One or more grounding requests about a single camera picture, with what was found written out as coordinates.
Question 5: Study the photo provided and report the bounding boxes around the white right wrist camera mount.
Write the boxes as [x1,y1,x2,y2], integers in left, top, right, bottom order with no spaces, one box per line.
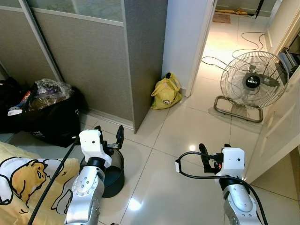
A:
[221,148,246,178]

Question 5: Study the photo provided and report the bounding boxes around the brown door mat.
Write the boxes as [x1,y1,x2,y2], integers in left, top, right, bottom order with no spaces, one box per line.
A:
[212,13,232,24]

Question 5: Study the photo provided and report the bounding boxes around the metal floor fan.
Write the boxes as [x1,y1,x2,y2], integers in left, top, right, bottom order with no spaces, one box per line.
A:
[214,50,289,124]

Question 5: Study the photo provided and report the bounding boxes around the yellow cartoon print blanket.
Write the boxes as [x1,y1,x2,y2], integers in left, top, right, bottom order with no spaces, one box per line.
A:
[0,141,84,225]

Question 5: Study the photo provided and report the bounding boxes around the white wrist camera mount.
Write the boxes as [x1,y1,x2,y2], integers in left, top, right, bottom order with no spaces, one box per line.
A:
[79,130,113,168]
[221,148,246,178]

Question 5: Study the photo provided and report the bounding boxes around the yellow cloth bag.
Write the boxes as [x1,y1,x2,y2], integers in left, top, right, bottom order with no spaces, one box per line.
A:
[150,72,183,111]

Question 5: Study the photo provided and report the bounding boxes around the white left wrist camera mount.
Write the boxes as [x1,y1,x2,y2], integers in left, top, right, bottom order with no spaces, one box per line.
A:
[79,130,113,168]

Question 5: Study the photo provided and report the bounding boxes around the stack of books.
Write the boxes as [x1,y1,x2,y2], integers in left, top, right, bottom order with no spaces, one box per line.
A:
[278,46,300,76]

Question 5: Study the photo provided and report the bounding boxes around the black round waste bin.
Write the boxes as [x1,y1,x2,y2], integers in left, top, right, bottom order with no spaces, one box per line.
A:
[80,148,126,199]

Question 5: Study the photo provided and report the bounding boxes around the red and white packet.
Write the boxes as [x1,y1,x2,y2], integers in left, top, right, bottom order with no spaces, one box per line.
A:
[7,91,32,117]

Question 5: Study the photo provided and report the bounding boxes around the black leaning stick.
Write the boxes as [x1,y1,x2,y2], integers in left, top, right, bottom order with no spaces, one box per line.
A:
[255,0,266,20]

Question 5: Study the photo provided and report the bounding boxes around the large black bag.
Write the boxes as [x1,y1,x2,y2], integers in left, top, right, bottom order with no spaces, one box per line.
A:
[0,77,88,149]

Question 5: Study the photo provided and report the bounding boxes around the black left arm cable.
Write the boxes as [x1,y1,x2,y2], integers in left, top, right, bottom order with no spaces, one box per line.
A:
[27,137,81,225]

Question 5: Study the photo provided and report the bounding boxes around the yellow floor clutter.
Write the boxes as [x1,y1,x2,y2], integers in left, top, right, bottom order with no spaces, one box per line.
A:
[216,7,250,16]

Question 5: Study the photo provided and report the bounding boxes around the clear crumpled plastic bag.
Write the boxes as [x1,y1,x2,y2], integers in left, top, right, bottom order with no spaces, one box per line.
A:
[25,78,74,113]

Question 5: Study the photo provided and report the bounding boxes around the grey sliding door wardrobe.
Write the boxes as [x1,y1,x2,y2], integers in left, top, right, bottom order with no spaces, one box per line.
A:
[0,0,168,135]

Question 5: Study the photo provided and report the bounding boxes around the thin fan power cable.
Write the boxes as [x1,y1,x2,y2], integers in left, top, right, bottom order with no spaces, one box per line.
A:
[201,31,269,72]

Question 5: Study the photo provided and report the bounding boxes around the white door frame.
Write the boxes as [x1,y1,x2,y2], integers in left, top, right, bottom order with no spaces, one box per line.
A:
[161,0,217,98]

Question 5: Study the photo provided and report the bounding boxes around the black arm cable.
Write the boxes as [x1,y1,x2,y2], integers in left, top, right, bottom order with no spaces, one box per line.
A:
[27,137,81,225]
[175,150,269,225]

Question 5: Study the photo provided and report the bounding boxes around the white door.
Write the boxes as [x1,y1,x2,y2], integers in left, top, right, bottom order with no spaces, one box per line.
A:
[243,66,300,184]

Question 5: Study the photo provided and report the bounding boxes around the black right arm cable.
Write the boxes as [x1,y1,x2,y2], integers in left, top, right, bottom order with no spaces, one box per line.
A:
[175,150,269,225]

